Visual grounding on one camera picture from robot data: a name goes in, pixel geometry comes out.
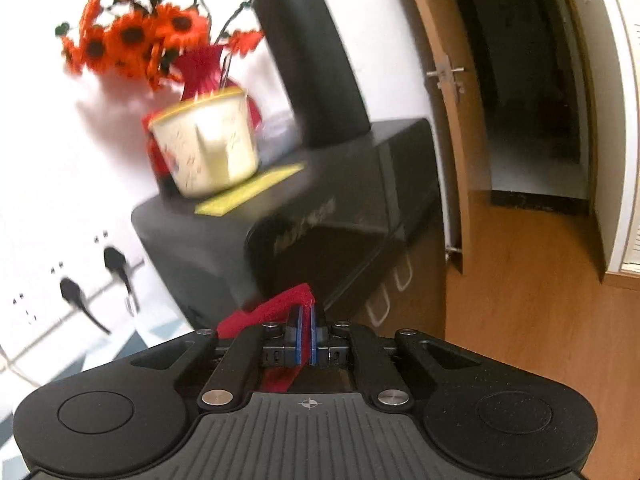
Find white drawer handle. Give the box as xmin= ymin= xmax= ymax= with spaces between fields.
xmin=364 ymin=284 xmax=392 ymax=329
xmin=392 ymin=254 xmax=414 ymax=292

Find black box appliance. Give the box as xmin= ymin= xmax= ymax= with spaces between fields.
xmin=131 ymin=118 xmax=446 ymax=338

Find orange artificial flowers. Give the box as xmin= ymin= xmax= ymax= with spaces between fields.
xmin=55 ymin=0 xmax=266 ymax=93

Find red garment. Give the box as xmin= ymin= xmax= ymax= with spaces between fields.
xmin=216 ymin=282 xmax=318 ymax=393

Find clear plastic wrap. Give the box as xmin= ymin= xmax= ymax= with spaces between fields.
xmin=259 ymin=114 xmax=307 ymax=157

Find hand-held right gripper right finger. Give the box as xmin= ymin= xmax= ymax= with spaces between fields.
xmin=309 ymin=305 xmax=482 ymax=408

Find black insulated bottle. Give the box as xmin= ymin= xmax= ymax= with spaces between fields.
xmin=243 ymin=0 xmax=372 ymax=150

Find metal door handle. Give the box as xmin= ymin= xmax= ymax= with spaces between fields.
xmin=426 ymin=55 xmax=466 ymax=94

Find red vase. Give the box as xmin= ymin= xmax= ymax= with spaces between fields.
xmin=142 ymin=44 xmax=265 ymax=181

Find white wall socket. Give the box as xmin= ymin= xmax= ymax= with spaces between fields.
xmin=75 ymin=225 xmax=147 ymax=303
xmin=0 ymin=285 xmax=48 ymax=353
xmin=32 ymin=255 xmax=103 ymax=328

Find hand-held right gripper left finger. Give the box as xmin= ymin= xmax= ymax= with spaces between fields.
xmin=131 ymin=305 xmax=307 ymax=409

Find yellow flat card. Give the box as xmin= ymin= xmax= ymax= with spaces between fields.
xmin=194 ymin=162 xmax=307 ymax=218

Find wooden drawer cabinet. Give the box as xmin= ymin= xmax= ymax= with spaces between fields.
xmin=320 ymin=220 xmax=447 ymax=342

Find wooden door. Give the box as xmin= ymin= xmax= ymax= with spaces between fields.
xmin=397 ymin=0 xmax=493 ymax=276

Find black plug with tagged cable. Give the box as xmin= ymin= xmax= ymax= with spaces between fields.
xmin=102 ymin=246 xmax=140 ymax=317

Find cream printed cup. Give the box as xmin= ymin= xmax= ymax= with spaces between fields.
xmin=149 ymin=86 xmax=261 ymax=200

